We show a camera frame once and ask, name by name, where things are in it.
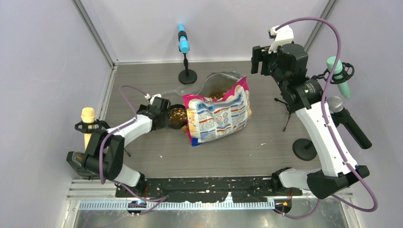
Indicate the yellow microphone on tripod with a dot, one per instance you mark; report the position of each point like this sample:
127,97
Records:
88,123

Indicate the green microphone with shock mount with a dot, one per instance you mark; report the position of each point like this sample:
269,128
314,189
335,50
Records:
343,72

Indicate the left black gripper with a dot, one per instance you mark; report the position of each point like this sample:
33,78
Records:
163,125

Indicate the clear plastic scoop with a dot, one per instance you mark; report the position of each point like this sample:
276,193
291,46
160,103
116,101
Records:
183,90

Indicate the colourful pet food bag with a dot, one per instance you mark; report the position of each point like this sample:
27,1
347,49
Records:
221,107

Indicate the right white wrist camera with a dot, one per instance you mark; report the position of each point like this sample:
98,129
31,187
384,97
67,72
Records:
281,36

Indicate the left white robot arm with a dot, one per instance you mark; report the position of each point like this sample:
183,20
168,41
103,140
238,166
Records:
105,150

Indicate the round black pet bowl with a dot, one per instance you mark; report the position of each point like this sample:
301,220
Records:
177,116

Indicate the round black stand base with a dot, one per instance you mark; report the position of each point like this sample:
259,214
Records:
304,149

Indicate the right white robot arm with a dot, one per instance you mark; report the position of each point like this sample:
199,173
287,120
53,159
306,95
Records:
304,96

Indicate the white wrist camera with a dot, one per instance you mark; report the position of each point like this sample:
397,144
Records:
151,98
281,36

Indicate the blue microphone on stand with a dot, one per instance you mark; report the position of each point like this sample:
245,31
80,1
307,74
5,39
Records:
187,76

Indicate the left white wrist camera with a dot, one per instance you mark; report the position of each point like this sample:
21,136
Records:
151,98

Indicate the black box device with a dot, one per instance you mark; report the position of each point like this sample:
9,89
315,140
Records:
75,159

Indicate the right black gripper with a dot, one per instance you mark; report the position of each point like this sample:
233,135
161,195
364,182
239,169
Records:
259,54

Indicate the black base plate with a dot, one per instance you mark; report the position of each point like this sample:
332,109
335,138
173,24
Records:
207,189

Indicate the grey black handheld microphone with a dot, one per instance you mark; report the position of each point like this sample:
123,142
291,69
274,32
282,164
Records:
340,115

